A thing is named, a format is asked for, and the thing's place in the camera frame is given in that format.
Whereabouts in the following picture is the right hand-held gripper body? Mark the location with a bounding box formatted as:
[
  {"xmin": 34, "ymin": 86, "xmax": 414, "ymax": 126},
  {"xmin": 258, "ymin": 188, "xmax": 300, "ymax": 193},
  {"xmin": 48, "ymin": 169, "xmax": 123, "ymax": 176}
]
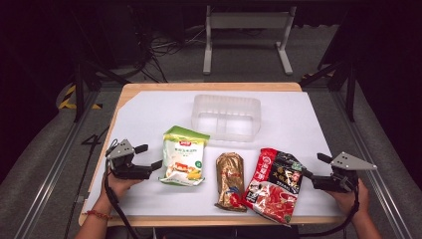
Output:
[{"xmin": 312, "ymin": 151, "xmax": 378, "ymax": 194}]

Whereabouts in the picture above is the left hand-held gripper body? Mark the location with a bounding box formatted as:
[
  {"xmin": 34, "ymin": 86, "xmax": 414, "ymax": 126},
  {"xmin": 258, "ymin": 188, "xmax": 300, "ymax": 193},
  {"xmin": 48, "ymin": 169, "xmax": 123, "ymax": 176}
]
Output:
[{"xmin": 105, "ymin": 138, "xmax": 154, "ymax": 180}]

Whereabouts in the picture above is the green and white food packet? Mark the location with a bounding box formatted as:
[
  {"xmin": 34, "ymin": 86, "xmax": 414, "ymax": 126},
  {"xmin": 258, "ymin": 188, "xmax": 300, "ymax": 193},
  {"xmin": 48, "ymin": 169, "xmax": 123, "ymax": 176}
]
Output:
[{"xmin": 158, "ymin": 124, "xmax": 211, "ymax": 187}]

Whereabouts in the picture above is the red and black food packet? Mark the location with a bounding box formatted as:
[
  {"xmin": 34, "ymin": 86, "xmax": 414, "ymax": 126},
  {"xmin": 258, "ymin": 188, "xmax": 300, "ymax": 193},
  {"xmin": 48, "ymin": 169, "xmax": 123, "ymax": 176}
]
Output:
[{"xmin": 241, "ymin": 147, "xmax": 305, "ymax": 227}]

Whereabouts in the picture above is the gold brown food packet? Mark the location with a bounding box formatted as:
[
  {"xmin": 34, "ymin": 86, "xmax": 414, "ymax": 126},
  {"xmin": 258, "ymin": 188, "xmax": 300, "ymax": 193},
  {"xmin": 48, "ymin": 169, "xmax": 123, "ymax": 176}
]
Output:
[{"xmin": 214, "ymin": 151, "xmax": 249, "ymax": 213}]

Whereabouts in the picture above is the clear plastic container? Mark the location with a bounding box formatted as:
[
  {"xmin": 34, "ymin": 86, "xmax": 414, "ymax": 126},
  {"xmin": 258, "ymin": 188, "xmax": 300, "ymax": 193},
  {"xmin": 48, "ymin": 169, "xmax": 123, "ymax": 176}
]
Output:
[{"xmin": 190, "ymin": 94, "xmax": 263, "ymax": 143}]

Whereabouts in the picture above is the person's left hand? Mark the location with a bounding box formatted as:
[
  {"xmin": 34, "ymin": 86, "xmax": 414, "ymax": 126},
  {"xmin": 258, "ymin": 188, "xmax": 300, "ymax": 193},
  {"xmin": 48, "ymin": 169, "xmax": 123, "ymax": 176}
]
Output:
[{"xmin": 104, "ymin": 171, "xmax": 144, "ymax": 207}]

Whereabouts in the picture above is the person's right hand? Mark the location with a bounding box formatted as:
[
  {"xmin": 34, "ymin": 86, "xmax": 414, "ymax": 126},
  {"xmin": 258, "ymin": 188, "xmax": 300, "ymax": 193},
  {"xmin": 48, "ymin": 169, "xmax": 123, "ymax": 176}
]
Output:
[{"xmin": 325, "ymin": 178, "xmax": 371, "ymax": 217}]

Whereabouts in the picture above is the black metal stand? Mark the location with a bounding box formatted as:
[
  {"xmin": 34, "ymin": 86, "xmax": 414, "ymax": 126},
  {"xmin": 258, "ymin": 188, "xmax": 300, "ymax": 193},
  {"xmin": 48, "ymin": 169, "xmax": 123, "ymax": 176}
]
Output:
[
  {"xmin": 298, "ymin": 59, "xmax": 358, "ymax": 122},
  {"xmin": 71, "ymin": 59, "xmax": 131, "ymax": 123}
]

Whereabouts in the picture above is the yellow black hazard tape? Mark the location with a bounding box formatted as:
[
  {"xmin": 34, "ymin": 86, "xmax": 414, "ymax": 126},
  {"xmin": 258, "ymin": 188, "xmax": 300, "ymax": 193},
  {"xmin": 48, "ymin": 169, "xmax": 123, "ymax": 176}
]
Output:
[{"xmin": 57, "ymin": 84, "xmax": 104, "ymax": 111}]

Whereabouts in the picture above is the grey metal stand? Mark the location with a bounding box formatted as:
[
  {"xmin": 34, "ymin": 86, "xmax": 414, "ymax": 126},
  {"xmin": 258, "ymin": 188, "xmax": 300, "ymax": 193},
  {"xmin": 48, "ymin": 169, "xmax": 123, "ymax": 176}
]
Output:
[{"xmin": 202, "ymin": 4, "xmax": 298, "ymax": 77}]

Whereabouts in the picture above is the aluminium floor rail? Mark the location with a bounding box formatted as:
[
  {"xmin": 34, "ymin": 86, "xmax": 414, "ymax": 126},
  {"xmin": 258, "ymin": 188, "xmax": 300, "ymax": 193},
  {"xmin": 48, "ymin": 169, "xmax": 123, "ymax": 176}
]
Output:
[
  {"xmin": 331, "ymin": 89, "xmax": 413, "ymax": 239},
  {"xmin": 13, "ymin": 89, "xmax": 102, "ymax": 239}
]

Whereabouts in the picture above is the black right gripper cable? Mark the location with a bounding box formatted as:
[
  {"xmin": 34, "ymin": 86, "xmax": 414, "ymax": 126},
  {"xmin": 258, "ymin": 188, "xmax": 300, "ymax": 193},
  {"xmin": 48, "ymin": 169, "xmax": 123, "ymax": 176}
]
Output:
[{"xmin": 298, "ymin": 180, "xmax": 361, "ymax": 239}]

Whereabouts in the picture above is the red bead bracelet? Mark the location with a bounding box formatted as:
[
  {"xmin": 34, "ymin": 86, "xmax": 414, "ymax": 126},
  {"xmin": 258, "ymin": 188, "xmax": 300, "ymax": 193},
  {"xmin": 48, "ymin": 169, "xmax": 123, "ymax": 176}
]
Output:
[{"xmin": 85, "ymin": 209, "xmax": 113, "ymax": 222}]

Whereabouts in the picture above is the bundle of black floor cables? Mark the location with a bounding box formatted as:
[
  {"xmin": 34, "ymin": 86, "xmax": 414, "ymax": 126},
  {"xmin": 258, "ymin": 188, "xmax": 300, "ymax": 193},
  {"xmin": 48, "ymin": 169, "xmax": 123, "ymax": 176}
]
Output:
[{"xmin": 131, "ymin": 25, "xmax": 207, "ymax": 84}]

